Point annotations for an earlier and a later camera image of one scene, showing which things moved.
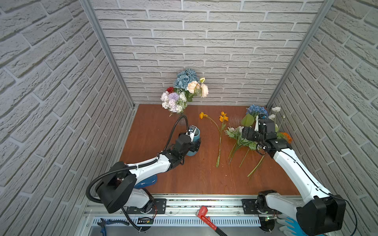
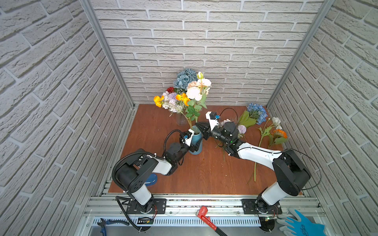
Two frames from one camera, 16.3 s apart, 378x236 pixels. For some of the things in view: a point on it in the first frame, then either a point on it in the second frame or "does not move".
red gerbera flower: x=170 y=89 does not move
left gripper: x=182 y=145 does not move
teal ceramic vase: x=196 y=138 does not move
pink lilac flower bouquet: x=174 y=102 does not move
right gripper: x=250 y=136 -> x=206 y=128
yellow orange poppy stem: x=223 y=117 -> x=158 y=100
